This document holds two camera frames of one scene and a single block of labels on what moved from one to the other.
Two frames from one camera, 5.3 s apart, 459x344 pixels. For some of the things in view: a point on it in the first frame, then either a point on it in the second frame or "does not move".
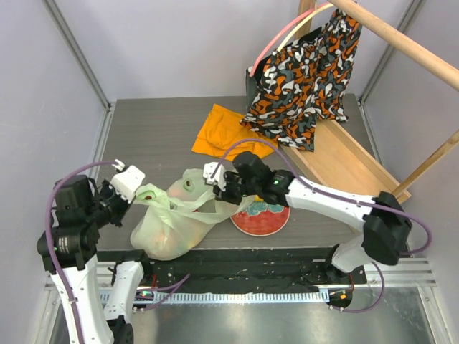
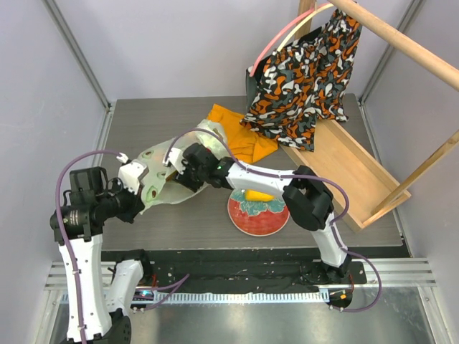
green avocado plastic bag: [173, 222] to [160, 182]
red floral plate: [261, 218] does not move
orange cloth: [221, 127] does not move
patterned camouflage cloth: [289, 89] does not move
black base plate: [257, 269] does not move
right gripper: [225, 190] to [185, 178]
